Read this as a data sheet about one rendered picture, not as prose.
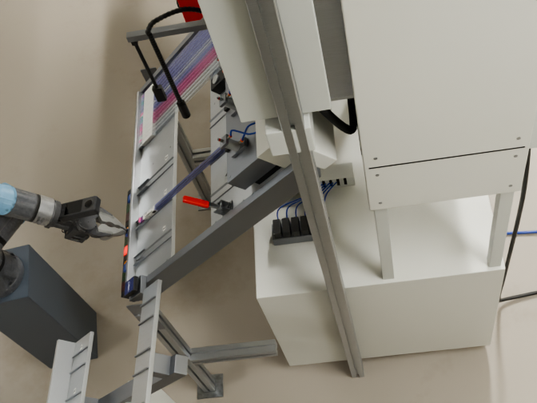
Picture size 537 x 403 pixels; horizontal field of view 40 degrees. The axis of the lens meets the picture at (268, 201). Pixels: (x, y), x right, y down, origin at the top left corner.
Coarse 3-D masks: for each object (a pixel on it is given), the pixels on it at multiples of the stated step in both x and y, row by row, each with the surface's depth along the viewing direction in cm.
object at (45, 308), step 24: (24, 264) 226; (48, 264) 241; (24, 288) 221; (48, 288) 236; (72, 288) 257; (0, 312) 225; (24, 312) 228; (48, 312) 232; (72, 312) 251; (24, 336) 241; (48, 336) 244; (72, 336) 247; (96, 336) 269; (48, 360) 260
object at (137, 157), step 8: (136, 104) 226; (136, 112) 224; (136, 120) 222; (136, 128) 220; (136, 136) 219; (136, 144) 218; (136, 152) 216; (136, 160) 215; (136, 168) 213; (136, 176) 212; (136, 184) 211; (136, 192) 209; (136, 200) 208; (136, 208) 207; (136, 216) 206; (136, 224) 204; (136, 232) 203; (128, 240) 201; (136, 240) 202; (128, 248) 200; (136, 248) 201; (128, 256) 198; (128, 264) 197; (128, 272) 196; (128, 280) 195
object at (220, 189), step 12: (216, 96) 187; (216, 108) 185; (216, 120) 183; (216, 132) 182; (216, 144) 180; (216, 168) 176; (216, 180) 174; (216, 192) 173; (228, 192) 168; (240, 192) 164; (252, 192) 159; (216, 216) 170
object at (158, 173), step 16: (176, 128) 203; (160, 144) 208; (176, 144) 201; (144, 160) 214; (160, 160) 205; (176, 160) 198; (144, 176) 211; (160, 176) 202; (176, 176) 195; (144, 192) 208; (160, 192) 199; (144, 208) 204; (144, 224) 201; (160, 224) 193; (144, 240) 198; (160, 240) 190; (144, 256) 195; (160, 256) 188; (144, 272) 193
